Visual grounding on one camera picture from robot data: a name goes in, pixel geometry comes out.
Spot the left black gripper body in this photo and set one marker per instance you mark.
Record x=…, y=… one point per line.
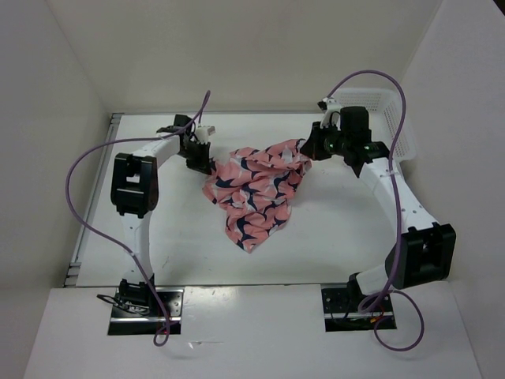
x=195, y=155

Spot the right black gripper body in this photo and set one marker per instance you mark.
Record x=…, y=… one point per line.
x=327, y=142

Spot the pink navy patterned shorts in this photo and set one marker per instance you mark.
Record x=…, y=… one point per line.
x=255, y=187

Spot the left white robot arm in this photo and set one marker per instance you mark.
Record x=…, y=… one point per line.
x=135, y=195

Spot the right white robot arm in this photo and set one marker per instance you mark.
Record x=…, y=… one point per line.
x=423, y=248

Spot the white plastic basket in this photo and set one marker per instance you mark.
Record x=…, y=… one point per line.
x=385, y=110

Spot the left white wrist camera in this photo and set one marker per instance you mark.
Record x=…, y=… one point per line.
x=203, y=133

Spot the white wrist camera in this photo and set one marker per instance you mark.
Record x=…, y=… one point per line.
x=203, y=133
x=329, y=104

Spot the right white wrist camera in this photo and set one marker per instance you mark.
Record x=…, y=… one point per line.
x=329, y=104

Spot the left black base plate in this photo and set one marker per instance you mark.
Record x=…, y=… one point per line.
x=129, y=320

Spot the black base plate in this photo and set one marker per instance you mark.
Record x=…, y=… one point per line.
x=341, y=315
x=129, y=320

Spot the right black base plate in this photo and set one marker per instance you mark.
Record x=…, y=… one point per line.
x=341, y=315

